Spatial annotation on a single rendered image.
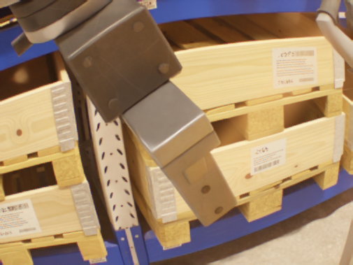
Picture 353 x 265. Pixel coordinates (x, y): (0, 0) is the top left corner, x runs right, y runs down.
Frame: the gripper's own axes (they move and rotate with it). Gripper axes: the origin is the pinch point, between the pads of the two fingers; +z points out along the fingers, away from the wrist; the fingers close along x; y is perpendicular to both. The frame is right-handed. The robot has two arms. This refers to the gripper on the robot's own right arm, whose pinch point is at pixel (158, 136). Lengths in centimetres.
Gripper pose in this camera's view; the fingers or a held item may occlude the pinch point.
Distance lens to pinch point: 37.9
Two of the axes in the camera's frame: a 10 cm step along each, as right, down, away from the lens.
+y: -8.0, 5.9, -0.8
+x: 4.5, 5.0, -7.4
